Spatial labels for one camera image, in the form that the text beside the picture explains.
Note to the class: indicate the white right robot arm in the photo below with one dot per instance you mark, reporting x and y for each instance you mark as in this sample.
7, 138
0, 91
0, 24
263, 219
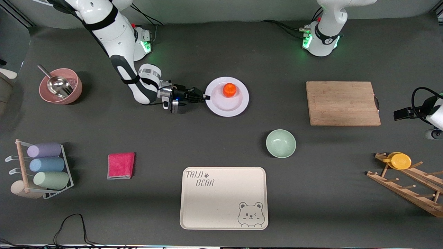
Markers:
117, 38

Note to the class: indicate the metal scoop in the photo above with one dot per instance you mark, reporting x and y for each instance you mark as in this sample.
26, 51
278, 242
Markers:
59, 86

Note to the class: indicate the green cup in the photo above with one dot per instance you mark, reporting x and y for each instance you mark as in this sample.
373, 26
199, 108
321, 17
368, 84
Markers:
52, 180

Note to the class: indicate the wooden peg drying rack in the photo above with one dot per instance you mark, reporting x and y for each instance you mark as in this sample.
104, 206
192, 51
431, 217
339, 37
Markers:
405, 192

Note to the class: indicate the yellow cup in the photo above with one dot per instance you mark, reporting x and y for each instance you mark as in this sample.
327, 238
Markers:
400, 161

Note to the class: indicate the pale lavender round plate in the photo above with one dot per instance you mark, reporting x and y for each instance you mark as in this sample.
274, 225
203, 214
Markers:
225, 105

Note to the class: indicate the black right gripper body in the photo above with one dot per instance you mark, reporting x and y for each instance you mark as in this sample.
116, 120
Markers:
181, 94

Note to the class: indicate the wooden cutting board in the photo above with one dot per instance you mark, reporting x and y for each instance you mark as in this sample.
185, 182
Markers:
341, 103

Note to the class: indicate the orange fruit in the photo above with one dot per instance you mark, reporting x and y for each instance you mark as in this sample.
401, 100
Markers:
229, 90

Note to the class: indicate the white background object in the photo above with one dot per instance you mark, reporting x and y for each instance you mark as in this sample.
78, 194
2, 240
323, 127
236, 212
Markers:
7, 73

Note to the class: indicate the purple cup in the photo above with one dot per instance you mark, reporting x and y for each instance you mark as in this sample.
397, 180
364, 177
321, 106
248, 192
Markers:
45, 150

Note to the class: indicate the beige cup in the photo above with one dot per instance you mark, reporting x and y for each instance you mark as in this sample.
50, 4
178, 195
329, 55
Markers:
18, 190

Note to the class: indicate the cream tray with bear print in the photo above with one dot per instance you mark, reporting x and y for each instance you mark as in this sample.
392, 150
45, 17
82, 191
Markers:
221, 204

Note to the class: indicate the blue cup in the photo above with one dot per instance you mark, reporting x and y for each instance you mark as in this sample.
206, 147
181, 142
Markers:
47, 165

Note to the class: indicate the pink folded cloth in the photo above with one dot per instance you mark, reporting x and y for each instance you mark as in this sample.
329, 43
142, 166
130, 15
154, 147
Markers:
121, 166

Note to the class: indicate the dark grey table mat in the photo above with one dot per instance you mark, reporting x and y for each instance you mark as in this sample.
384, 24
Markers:
173, 138

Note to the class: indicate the pink bowl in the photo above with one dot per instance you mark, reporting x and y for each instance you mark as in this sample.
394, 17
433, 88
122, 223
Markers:
77, 90

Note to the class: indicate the pale green bowl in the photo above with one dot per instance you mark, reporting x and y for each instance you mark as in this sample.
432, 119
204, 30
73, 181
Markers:
280, 143

